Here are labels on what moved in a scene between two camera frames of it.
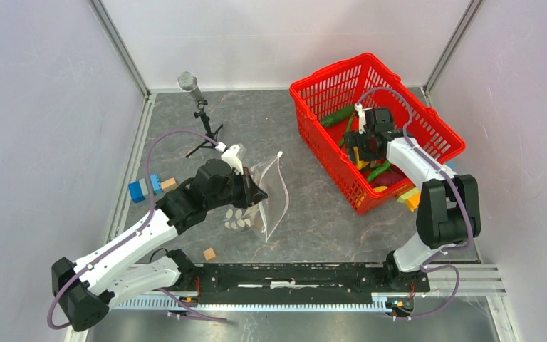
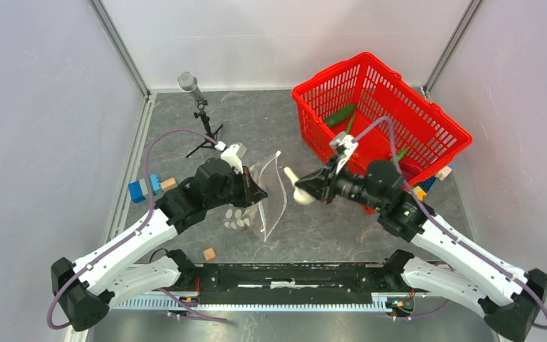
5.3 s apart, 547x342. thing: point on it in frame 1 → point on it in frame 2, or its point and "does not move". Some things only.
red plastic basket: x=326 y=105 does not move
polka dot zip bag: x=262 y=217 does not move
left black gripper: x=251 y=193 does not move
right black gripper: x=353 y=139 → x=315 y=184
